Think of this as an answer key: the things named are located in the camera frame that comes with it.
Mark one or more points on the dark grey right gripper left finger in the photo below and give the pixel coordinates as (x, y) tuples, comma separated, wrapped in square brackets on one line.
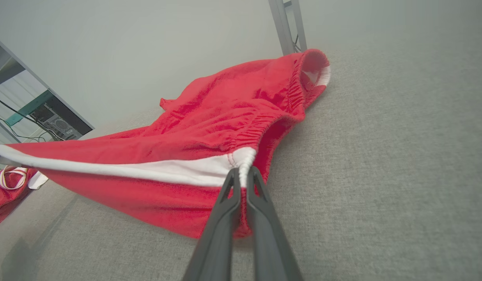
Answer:
[(215, 249)]

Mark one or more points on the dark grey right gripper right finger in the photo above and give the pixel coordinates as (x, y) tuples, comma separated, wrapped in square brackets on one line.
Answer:
[(270, 249)]

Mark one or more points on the red shorts with white panel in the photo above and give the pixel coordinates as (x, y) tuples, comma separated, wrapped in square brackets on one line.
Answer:
[(209, 113)]

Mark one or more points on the red basketball jersey white trim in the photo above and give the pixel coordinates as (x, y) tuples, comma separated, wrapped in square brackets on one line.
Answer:
[(3, 195)]

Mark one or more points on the black computer tower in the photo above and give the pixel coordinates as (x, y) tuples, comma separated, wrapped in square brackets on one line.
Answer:
[(59, 125)]

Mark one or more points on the teal metal bar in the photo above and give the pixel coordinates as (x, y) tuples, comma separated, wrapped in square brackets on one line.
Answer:
[(30, 107)]

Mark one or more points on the grey metal partition post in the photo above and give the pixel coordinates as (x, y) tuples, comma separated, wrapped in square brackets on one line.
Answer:
[(284, 27)]

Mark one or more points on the grey partition frame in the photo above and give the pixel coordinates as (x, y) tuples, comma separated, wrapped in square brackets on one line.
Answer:
[(42, 81)]

